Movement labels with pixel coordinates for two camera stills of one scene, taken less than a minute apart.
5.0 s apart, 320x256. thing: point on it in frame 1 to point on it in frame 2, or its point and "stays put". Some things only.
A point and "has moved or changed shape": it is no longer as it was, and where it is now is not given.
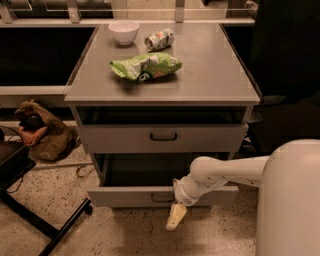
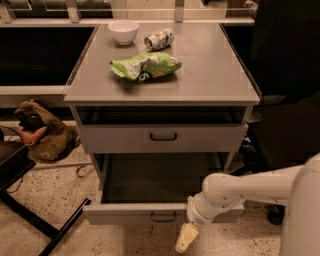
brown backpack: x=46 y=139 stays put
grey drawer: x=145 y=180 has moved or changed shape
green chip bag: x=147 y=66 stays put
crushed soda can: x=159 y=40 stays put
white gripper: x=180 y=194 to x=197 y=213
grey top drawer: x=162 y=138 stays put
